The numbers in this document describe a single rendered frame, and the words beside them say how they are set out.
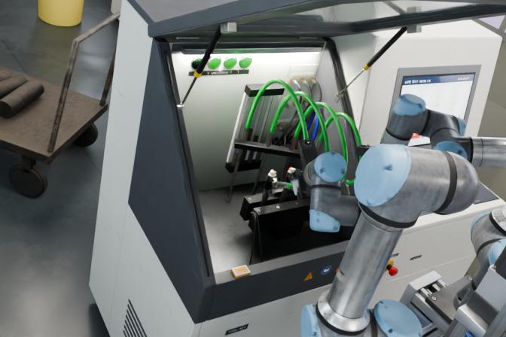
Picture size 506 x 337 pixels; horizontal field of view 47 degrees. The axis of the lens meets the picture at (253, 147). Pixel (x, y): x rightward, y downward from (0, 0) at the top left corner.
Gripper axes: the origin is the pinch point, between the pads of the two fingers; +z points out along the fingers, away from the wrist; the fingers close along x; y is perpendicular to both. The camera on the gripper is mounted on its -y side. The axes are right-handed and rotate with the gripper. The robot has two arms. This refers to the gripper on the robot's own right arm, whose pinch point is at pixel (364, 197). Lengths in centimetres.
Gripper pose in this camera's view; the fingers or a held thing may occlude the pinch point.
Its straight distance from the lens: 176.2
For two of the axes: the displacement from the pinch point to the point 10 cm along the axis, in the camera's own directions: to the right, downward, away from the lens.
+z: -2.3, 8.2, 5.2
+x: 8.4, -1.0, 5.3
